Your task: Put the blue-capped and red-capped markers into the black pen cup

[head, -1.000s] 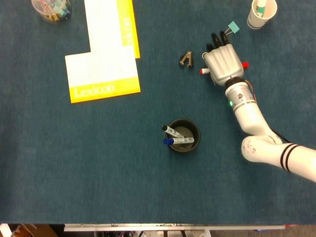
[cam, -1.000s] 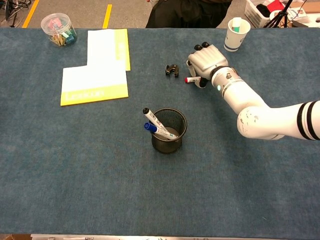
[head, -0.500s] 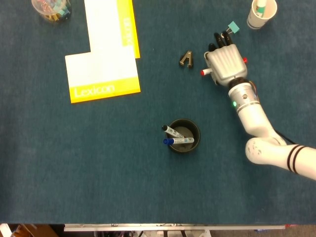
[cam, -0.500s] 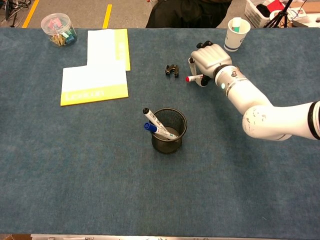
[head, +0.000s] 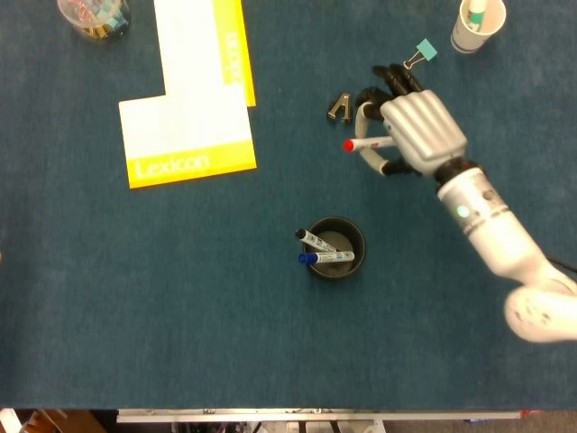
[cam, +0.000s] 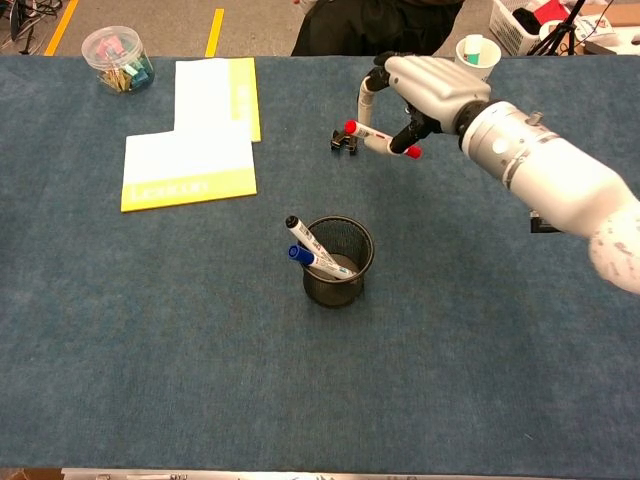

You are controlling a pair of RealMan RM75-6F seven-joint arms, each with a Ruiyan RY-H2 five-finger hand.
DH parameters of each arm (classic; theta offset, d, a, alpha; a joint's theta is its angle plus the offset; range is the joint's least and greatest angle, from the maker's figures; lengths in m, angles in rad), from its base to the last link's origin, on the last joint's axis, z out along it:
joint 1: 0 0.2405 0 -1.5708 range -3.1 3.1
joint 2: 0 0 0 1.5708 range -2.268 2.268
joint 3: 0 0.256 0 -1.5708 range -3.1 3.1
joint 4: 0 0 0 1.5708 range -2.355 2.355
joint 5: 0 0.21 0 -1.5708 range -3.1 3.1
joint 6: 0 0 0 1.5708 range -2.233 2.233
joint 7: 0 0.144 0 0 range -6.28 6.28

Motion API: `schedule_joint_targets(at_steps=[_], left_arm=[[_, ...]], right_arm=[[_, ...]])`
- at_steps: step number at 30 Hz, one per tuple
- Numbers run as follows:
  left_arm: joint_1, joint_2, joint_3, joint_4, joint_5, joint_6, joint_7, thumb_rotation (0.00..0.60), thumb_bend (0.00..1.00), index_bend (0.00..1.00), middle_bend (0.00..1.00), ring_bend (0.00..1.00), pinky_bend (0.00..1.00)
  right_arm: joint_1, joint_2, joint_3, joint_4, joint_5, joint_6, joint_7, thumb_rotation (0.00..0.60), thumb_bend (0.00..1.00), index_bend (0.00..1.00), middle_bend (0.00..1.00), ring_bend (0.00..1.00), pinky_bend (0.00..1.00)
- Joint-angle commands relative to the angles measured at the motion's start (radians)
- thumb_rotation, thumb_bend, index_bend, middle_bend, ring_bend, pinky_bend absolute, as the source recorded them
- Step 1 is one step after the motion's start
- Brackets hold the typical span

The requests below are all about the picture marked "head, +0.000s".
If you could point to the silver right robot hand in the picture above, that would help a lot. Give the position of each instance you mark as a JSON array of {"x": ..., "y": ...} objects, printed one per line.
[{"x": 424, "y": 131}]

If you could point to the red-capped white marker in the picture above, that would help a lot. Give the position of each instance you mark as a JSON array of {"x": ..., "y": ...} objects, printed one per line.
[{"x": 365, "y": 144}]

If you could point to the blue-capped white marker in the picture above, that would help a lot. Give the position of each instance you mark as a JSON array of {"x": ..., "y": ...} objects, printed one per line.
[{"x": 329, "y": 257}]

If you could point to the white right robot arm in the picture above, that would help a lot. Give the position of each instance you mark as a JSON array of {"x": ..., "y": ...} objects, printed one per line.
[{"x": 496, "y": 230}]

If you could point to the black-capped white marker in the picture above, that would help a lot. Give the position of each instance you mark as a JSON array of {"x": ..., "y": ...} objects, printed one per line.
[{"x": 313, "y": 240}]

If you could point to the black round pen cup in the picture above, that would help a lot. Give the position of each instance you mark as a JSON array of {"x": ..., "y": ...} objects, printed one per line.
[{"x": 336, "y": 273}]

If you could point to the teal binder clip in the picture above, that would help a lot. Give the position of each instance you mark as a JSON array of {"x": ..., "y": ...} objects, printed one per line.
[{"x": 427, "y": 48}]

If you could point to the white paper cup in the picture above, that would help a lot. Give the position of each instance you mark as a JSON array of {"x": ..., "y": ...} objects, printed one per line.
[{"x": 466, "y": 39}]

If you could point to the white glue stick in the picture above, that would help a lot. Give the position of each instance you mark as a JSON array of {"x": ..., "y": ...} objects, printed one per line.
[{"x": 475, "y": 15}]

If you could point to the yellow Lexicon notepad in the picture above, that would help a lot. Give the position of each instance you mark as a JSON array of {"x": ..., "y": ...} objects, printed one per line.
[
  {"x": 180, "y": 131},
  {"x": 189, "y": 45}
]

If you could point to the blue felt table mat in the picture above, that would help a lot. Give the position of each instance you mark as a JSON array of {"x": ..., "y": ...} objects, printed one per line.
[{"x": 180, "y": 315}]

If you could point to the clear jar of binder clips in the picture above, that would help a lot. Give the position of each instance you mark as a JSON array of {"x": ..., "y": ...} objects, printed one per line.
[{"x": 94, "y": 22}]

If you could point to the metal table frame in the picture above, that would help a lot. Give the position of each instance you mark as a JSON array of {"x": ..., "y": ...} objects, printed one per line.
[{"x": 315, "y": 415}]

